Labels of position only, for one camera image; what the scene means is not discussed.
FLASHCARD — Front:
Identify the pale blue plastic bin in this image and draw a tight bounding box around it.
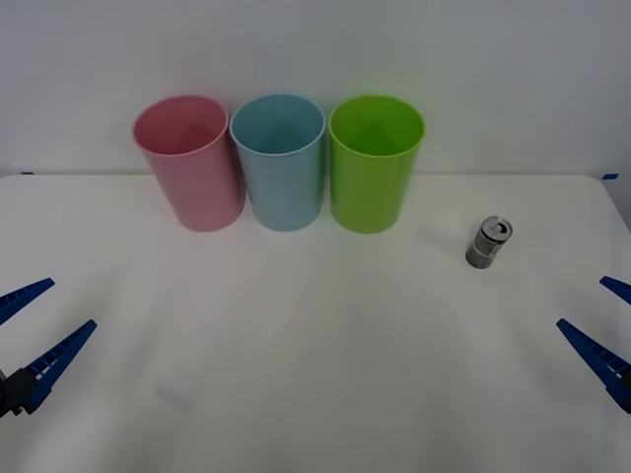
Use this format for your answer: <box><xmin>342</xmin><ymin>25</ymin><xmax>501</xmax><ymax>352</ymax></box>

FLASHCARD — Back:
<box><xmin>229</xmin><ymin>94</ymin><xmax>326</xmax><ymax>233</ymax></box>

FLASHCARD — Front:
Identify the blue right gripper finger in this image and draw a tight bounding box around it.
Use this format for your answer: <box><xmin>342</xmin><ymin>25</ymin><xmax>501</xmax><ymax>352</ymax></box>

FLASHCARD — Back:
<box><xmin>598</xmin><ymin>276</ymin><xmax>631</xmax><ymax>304</ymax></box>
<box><xmin>556</xmin><ymin>317</ymin><xmax>631</xmax><ymax>414</ymax></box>

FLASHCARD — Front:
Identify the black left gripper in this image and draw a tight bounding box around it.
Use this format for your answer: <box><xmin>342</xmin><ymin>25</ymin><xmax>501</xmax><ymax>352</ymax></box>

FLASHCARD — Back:
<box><xmin>0</xmin><ymin>278</ymin><xmax>99</xmax><ymax>420</ymax></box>

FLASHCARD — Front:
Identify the silver and black drink can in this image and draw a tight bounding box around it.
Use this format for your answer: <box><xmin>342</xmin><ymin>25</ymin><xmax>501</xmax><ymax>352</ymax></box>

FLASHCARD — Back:
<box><xmin>464</xmin><ymin>215</ymin><xmax>515</xmax><ymax>271</ymax></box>

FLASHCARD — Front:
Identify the pink plastic bin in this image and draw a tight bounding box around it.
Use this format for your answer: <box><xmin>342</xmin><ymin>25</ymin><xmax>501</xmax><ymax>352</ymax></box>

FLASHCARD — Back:
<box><xmin>131</xmin><ymin>95</ymin><xmax>246</xmax><ymax>234</ymax></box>

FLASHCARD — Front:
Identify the green plastic bin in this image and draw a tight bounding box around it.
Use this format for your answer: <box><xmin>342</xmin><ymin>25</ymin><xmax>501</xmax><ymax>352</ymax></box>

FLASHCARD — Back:
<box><xmin>328</xmin><ymin>94</ymin><xmax>427</xmax><ymax>235</ymax></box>

